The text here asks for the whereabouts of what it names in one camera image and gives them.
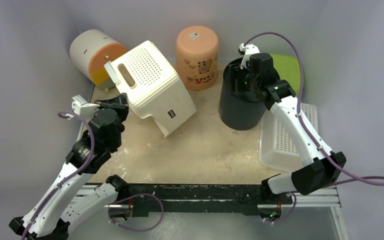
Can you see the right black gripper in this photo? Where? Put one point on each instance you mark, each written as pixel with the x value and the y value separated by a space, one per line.
pixel 242 73

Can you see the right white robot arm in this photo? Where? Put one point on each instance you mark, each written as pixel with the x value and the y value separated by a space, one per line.
pixel 284 104

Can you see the tall black cylindrical bin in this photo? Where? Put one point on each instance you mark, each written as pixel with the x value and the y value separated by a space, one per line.
pixel 236 112

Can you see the large orange plastic bucket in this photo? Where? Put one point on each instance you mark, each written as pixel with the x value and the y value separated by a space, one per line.
pixel 196 57

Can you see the cream plastic storage basket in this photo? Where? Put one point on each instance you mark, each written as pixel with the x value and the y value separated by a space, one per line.
pixel 152 86

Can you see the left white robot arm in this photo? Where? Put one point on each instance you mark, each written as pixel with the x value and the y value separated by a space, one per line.
pixel 45 220

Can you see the white orange cylindrical container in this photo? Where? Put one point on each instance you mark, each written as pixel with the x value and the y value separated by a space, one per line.
pixel 90 51

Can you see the green white perforated basket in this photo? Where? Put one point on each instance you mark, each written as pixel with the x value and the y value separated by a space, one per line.
pixel 276 148

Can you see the green plastic tub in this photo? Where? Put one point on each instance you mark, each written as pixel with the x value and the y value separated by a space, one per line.
pixel 288 69

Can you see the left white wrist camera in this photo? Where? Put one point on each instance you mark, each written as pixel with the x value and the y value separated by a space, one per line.
pixel 84 109

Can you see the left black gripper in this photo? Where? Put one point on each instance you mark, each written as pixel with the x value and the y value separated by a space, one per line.
pixel 123 103

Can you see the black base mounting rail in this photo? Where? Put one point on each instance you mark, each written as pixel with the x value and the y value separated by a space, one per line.
pixel 246 199

